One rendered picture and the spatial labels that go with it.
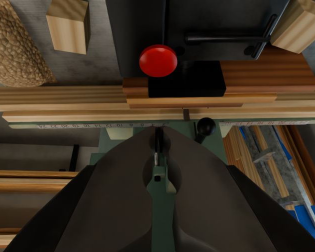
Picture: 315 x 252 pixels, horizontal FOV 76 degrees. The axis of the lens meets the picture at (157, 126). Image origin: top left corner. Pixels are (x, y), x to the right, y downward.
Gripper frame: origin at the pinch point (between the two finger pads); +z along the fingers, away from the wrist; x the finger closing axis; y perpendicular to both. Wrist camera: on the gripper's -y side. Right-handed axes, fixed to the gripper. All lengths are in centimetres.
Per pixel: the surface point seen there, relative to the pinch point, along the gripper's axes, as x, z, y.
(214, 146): 7.6, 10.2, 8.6
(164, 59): 0.5, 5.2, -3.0
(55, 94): -16.9, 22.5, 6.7
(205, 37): 3.8, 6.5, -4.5
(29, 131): -139, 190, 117
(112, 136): -15, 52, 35
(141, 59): -1.2, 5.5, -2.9
